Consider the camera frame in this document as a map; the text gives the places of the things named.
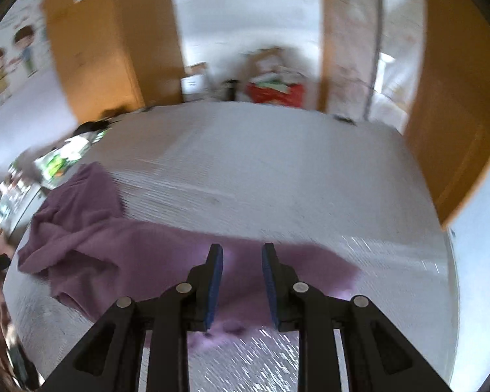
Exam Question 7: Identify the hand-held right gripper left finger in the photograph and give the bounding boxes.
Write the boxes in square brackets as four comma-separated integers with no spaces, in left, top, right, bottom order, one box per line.
[41,244,225,392]

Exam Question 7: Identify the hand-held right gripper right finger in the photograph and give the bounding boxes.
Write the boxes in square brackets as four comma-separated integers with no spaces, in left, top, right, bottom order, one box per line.
[262,243,454,392]

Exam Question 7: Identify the purple knit sweater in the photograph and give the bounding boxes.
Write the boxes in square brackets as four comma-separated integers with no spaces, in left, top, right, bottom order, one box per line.
[17,162,362,350]

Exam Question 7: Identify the green printed packets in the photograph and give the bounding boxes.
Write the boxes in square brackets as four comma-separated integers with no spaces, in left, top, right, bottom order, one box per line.
[33,128,111,190]

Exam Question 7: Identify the red bag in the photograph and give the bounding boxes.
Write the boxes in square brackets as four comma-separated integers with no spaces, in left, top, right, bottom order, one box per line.
[245,82,305,109]

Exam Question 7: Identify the small white box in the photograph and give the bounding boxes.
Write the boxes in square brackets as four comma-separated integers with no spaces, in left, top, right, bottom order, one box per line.
[181,62,209,103]

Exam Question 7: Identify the brown cardboard box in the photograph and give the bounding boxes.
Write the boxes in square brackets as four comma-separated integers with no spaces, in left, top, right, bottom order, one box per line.
[245,47,307,86]

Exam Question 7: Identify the wooden wardrobe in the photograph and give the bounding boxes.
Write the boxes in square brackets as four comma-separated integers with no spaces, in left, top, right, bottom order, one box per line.
[41,0,186,121]

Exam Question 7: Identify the translucent door curtain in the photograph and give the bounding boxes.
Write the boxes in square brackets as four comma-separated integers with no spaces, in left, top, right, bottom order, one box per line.
[320,0,427,121]

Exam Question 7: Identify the wooden door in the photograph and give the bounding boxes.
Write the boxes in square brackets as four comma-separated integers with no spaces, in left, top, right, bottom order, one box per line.
[404,0,490,229]

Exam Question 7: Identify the cartoon children wall poster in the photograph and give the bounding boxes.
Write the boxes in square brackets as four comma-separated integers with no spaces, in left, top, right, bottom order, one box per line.
[0,0,62,127]

